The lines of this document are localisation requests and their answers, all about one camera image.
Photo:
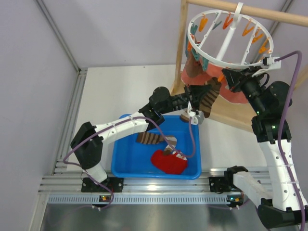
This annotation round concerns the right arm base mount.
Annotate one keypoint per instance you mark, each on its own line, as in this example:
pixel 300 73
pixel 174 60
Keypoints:
pixel 220 185

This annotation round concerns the blue plastic bin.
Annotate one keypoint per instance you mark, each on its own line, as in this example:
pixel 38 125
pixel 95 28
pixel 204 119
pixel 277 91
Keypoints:
pixel 133 160

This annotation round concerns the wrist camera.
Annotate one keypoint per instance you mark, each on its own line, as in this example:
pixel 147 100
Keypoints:
pixel 195 116
pixel 270 63

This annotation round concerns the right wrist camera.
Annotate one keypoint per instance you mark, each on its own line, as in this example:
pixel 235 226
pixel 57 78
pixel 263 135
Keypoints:
pixel 270 63

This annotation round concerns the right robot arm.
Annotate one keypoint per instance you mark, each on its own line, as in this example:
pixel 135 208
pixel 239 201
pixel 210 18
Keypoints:
pixel 285 205

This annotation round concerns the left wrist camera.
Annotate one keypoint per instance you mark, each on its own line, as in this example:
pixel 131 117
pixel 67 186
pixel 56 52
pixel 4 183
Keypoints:
pixel 195 116

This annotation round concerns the wooden hanger stand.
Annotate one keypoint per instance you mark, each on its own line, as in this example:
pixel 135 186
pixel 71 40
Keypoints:
pixel 236 115

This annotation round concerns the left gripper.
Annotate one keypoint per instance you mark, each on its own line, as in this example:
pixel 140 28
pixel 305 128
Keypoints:
pixel 195 92

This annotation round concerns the white round clip hanger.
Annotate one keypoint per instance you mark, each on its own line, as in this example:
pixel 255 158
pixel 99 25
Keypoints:
pixel 228 40

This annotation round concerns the salmon pink cloth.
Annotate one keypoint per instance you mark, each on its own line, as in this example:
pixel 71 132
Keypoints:
pixel 213 71

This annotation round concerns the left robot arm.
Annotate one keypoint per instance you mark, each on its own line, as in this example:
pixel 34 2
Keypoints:
pixel 87 144

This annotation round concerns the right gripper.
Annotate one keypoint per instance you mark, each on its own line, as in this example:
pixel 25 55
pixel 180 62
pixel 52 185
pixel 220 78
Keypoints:
pixel 237 78

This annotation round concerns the brown hanging sock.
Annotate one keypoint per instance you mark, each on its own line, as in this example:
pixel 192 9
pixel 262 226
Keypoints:
pixel 192 68

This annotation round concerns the red santa sock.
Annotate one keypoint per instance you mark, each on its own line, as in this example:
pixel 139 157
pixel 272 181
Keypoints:
pixel 169 162

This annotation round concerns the brown striped sock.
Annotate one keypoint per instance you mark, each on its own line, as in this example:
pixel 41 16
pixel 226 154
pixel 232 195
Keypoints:
pixel 210 97
pixel 148 138

